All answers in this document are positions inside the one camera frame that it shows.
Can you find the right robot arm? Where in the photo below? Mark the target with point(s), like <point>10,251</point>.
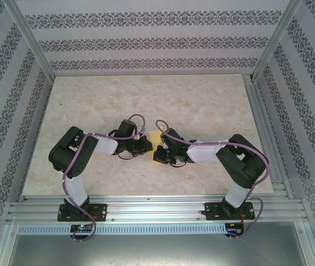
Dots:
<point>204,151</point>

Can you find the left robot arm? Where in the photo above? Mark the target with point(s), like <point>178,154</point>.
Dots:
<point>107,145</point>

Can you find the grey metal sheet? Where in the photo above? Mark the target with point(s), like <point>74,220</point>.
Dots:
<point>157,249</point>

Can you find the aluminium frame post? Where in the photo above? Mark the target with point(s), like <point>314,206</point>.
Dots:
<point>30,38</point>
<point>276,38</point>

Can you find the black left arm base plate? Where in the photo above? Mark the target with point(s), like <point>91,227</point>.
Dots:
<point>100,210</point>

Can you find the yellow cloth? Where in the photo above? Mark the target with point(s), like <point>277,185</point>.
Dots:
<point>155,137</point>

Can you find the aluminium mounting rail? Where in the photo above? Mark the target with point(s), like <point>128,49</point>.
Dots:
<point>157,207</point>

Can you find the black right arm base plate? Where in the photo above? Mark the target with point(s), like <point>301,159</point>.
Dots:
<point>211,210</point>

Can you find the aluminium side rail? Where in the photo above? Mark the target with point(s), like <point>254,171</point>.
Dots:
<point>261,116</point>

